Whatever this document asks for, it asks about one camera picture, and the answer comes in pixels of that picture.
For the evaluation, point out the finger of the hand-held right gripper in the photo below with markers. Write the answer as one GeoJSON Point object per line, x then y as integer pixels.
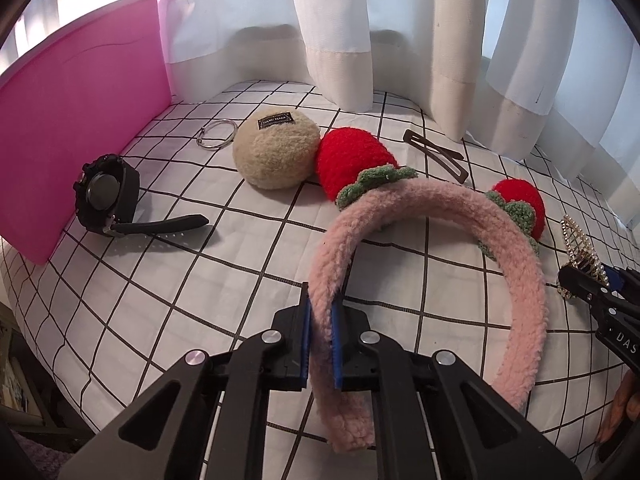
{"type": "Point", "coordinates": [622, 282]}
{"type": "Point", "coordinates": [582, 286]}

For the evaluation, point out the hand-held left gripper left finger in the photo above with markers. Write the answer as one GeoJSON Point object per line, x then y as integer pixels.
{"type": "Point", "coordinates": [303, 340]}

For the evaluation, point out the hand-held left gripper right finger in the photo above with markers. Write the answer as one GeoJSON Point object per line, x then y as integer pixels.
{"type": "Point", "coordinates": [336, 345]}

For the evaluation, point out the rhinestone hair claw clip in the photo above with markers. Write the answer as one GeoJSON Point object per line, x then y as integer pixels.
{"type": "Point", "coordinates": [580, 250]}

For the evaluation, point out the pink fluffy strawberry headband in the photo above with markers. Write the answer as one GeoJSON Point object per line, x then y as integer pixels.
{"type": "Point", "coordinates": [525, 310]}

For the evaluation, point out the person's right hand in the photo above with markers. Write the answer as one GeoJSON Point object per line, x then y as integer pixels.
{"type": "Point", "coordinates": [622, 410]}

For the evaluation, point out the white checked bedsheet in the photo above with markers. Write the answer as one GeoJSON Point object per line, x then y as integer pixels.
{"type": "Point", "coordinates": [200, 300]}

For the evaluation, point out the beige plush scrunchie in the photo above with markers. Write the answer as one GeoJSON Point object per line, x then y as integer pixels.
{"type": "Point", "coordinates": [275, 150]}

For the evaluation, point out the brown hair clip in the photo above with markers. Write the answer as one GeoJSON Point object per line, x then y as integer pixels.
{"type": "Point", "coordinates": [440, 156]}

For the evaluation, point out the black wristwatch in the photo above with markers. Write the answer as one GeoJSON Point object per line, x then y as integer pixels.
{"type": "Point", "coordinates": [107, 195]}

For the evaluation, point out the white curtain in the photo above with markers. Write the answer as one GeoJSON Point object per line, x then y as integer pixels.
{"type": "Point", "coordinates": [400, 35]}

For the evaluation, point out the pink storage box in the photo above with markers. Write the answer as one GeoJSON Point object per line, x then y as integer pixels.
{"type": "Point", "coordinates": [75, 125]}

